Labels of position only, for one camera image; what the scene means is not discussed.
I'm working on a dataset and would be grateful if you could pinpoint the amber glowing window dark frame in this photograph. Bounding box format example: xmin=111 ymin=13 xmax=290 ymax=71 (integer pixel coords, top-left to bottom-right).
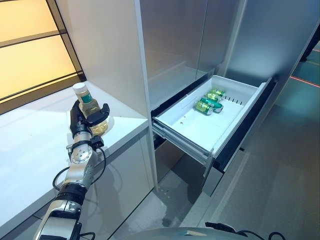
xmin=0 ymin=0 xmax=87 ymax=115

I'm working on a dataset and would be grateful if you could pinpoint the steel bottom fridge drawer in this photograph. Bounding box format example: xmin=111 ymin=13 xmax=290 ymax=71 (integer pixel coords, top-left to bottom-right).
xmin=154 ymin=141 xmax=225 ymax=198

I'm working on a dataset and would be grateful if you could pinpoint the clear bottle yellow drink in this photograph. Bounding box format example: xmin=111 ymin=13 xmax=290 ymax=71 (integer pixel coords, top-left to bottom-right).
xmin=72 ymin=83 xmax=113 ymax=137

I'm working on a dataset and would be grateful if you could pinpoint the white counter cabinet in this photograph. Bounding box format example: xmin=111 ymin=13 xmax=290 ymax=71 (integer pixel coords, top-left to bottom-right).
xmin=0 ymin=79 xmax=150 ymax=236

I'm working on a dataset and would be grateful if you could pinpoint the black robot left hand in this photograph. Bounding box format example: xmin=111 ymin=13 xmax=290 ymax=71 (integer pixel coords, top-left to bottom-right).
xmin=69 ymin=99 xmax=111 ymax=137

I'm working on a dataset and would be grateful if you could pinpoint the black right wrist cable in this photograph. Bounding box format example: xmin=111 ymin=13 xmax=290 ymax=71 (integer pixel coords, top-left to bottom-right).
xmin=267 ymin=231 xmax=285 ymax=240

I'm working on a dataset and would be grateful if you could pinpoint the green drink can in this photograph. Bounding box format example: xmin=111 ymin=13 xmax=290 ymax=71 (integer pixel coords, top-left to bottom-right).
xmin=194 ymin=100 xmax=214 ymax=117
xmin=199 ymin=96 xmax=224 ymax=114
xmin=206 ymin=88 xmax=227 ymax=102

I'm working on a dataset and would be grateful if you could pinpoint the stainless steel fridge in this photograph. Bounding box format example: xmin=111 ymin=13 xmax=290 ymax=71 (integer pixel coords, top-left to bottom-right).
xmin=136 ymin=0 xmax=320 ymax=198

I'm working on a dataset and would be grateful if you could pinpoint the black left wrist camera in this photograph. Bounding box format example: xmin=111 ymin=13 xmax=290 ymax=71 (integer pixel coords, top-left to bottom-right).
xmin=90 ymin=135 xmax=105 ymax=150

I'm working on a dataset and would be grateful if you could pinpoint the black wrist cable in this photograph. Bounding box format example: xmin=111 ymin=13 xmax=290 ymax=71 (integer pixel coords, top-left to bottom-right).
xmin=267 ymin=231 xmax=285 ymax=240
xmin=52 ymin=147 xmax=107 ymax=191

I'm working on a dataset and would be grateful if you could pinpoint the tall white cabinet panel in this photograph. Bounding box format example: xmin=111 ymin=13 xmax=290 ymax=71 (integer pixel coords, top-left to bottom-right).
xmin=54 ymin=0 xmax=160 ymax=191

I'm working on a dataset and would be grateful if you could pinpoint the white fridge drawer steel front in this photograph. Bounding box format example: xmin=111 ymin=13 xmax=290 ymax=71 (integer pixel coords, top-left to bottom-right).
xmin=151 ymin=74 xmax=278 ymax=174

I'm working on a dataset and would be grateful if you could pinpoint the grey robot torso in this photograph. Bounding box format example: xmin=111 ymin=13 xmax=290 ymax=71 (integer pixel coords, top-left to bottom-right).
xmin=129 ymin=221 xmax=251 ymax=240

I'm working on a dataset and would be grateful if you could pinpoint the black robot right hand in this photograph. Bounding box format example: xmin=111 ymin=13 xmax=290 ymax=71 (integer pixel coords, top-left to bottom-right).
xmin=204 ymin=221 xmax=238 ymax=233

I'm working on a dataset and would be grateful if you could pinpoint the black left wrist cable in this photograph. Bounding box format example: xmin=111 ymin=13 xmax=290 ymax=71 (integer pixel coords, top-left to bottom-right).
xmin=52 ymin=147 xmax=107 ymax=191

